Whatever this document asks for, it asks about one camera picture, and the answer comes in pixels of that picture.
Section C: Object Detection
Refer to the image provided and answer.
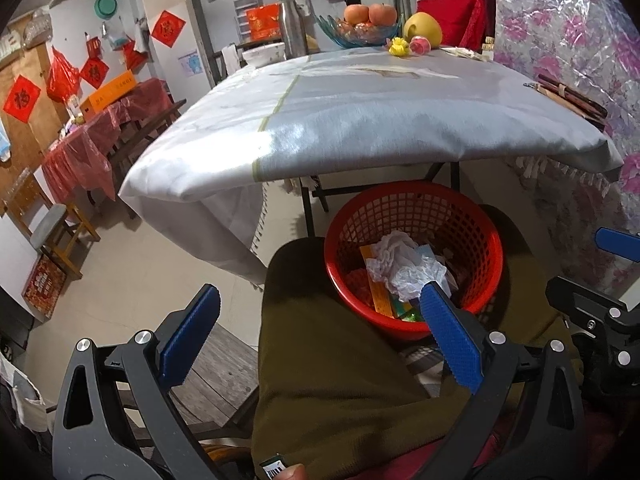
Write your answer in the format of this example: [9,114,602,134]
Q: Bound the white plastic drawer unit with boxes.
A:
[234,0,261,43]

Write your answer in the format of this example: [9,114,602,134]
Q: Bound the black folding table frame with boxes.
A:
[299,160,463,241]

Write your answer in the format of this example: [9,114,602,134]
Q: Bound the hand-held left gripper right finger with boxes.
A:
[419,282,587,480]

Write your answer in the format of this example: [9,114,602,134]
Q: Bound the red gift box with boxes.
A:
[246,4,282,41]

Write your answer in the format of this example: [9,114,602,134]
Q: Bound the red-covered side table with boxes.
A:
[42,78,173,203]

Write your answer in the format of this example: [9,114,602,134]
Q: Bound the orange tissue box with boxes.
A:
[359,244,406,317]

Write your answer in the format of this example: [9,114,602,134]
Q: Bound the orange long box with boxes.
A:
[80,71,137,122]

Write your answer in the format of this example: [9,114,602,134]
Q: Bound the floral plastic-wrapped mattress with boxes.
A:
[492,0,640,291]

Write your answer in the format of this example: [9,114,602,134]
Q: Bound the clear plastic hanging bag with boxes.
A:
[20,7,53,43]

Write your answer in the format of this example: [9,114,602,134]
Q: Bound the wooden bench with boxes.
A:
[110,99,187,161]

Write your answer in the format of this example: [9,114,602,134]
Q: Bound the wooden chair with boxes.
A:
[5,165,101,281]

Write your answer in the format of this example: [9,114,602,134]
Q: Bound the table with white cloth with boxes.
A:
[117,49,626,286]

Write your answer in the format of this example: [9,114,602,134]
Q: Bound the wooden plank seat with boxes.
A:
[170,325,261,441]

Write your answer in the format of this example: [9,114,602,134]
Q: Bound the printed paper napkin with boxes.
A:
[437,46,493,61]

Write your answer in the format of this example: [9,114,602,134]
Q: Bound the white tissue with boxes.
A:
[365,230,449,303]

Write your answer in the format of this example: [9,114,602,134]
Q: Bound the red pillow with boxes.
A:
[457,0,487,50]
[416,0,480,46]

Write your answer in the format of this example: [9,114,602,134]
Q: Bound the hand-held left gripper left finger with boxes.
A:
[52,283,222,480]

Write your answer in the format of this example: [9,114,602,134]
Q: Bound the black device with barcode label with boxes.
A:
[259,456,287,480]

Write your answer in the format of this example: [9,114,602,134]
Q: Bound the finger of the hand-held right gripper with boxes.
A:
[545,276,640,396]
[595,227,640,263]

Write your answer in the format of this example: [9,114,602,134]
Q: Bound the brown wooden board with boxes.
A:
[0,45,56,216]

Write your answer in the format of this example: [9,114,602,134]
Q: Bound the orange fruit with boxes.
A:
[344,4,372,26]
[369,2,398,27]

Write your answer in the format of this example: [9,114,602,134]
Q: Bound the glass fruit bowl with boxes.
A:
[315,12,403,48]

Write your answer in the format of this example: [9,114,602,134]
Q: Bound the red diamond paper poster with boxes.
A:
[80,57,110,90]
[150,8,187,48]
[2,74,42,123]

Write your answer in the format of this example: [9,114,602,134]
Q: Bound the olive green trousers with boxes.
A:
[251,205,571,480]

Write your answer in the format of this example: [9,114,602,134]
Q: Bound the steel thermos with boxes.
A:
[277,0,308,58]

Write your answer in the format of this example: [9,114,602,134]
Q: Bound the white ceramic bowl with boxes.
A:
[242,43,287,68]

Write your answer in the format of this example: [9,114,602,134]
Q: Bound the tan leather wallet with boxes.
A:
[540,85,606,129]

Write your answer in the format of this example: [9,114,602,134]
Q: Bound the yellow pomelo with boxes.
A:
[404,12,443,48]

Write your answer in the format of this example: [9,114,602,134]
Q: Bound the plaid cloth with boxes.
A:
[400,347,446,396]

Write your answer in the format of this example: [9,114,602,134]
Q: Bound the red plastic bag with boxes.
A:
[46,46,81,103]

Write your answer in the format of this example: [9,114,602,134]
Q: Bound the red printed box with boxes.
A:
[21,254,68,320]

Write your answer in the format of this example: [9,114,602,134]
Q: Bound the red plastic basket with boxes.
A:
[324,180,505,341]

